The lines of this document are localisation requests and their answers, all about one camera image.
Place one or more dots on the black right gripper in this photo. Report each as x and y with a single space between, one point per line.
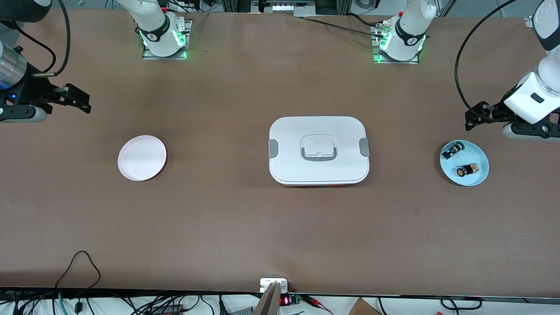
31 89

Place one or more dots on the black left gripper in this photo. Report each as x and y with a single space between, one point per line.
497 111

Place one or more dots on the orange push-button switch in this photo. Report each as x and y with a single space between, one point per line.
467 170

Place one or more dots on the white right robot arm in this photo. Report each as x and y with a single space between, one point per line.
148 13

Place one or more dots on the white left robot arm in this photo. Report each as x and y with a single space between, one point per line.
520 107

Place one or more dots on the light blue round plate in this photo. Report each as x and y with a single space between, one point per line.
474 179

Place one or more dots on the pink round plate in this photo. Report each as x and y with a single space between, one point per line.
144 170

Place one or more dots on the white side table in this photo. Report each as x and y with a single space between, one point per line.
525 309

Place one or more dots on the white power strip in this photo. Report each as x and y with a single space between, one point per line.
291 7

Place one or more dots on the brown cardboard piece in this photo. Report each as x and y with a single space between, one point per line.
363 308

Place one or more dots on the red clip lead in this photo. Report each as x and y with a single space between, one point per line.
317 302

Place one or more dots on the red LED display module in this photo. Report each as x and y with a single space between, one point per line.
285 300

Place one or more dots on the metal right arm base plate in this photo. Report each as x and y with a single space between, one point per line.
153 57

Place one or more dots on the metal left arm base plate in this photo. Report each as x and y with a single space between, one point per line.
393 62

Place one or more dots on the white metal bracket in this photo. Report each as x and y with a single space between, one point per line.
267 284

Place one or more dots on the aluminium camera post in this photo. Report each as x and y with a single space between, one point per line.
267 306

